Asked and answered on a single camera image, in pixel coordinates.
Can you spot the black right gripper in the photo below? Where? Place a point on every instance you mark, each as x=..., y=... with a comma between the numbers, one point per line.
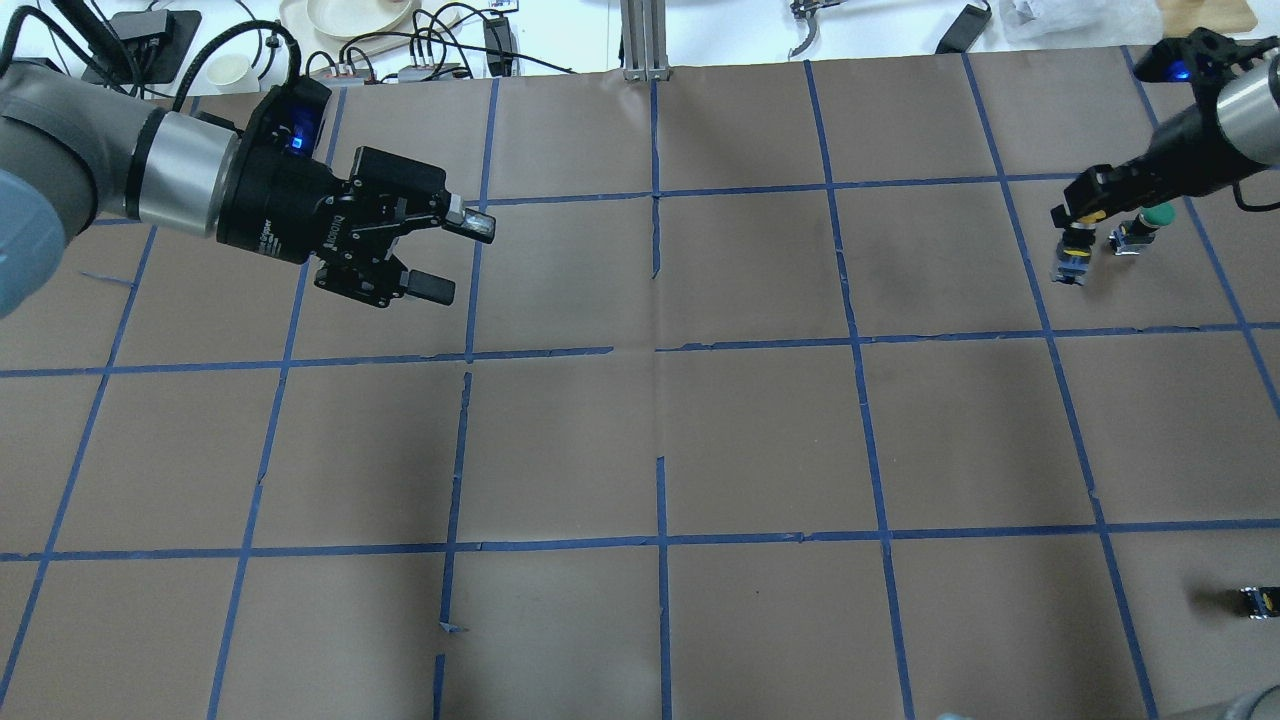
x=1178, y=142

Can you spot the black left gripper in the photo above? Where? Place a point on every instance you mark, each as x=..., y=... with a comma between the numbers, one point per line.
x=283, y=208

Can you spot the yellow push button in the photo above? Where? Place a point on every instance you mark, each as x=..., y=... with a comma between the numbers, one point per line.
x=1073, y=254

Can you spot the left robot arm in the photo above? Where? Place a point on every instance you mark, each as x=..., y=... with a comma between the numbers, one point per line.
x=73, y=151

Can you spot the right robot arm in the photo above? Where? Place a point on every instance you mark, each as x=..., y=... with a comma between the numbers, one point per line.
x=1243, y=117

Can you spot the green push button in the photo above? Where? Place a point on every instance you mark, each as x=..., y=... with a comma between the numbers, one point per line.
x=1135, y=235

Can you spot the black monitor stand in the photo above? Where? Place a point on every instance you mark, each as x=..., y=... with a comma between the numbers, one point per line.
x=147, y=48

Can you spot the power strip with plugs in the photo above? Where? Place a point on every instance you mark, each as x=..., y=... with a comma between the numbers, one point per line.
x=480, y=43

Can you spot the black power adapter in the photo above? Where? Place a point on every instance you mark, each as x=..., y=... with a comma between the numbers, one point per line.
x=966, y=29

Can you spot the cream tray with plate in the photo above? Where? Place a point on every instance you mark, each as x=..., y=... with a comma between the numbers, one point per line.
x=326, y=26

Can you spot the white paper cup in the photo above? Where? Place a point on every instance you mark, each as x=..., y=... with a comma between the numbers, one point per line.
x=232, y=73

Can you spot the metal clamp tool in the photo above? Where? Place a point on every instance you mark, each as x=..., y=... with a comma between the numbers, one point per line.
x=806, y=14

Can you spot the small black yellow part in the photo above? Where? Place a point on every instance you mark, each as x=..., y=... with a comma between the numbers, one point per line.
x=1259, y=602

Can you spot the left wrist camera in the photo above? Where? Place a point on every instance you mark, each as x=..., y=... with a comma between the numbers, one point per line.
x=290, y=118

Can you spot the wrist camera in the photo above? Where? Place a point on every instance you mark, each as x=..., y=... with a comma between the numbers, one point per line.
x=1202, y=59
x=290, y=118

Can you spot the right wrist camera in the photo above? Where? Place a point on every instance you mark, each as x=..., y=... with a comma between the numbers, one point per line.
x=1202, y=59

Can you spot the aluminium profile post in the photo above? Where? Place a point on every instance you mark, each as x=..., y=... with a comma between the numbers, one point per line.
x=644, y=56

